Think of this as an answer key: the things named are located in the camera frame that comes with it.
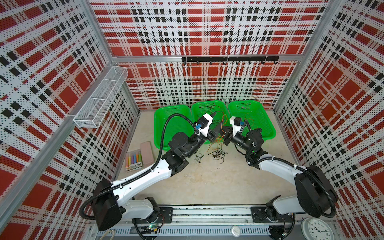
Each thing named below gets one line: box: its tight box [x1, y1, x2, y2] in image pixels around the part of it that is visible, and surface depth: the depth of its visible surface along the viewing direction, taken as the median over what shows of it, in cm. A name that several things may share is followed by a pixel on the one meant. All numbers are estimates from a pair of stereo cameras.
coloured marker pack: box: [125, 149, 143, 172], surface depth 95 cm
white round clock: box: [301, 217, 335, 240], surface depth 68 cm
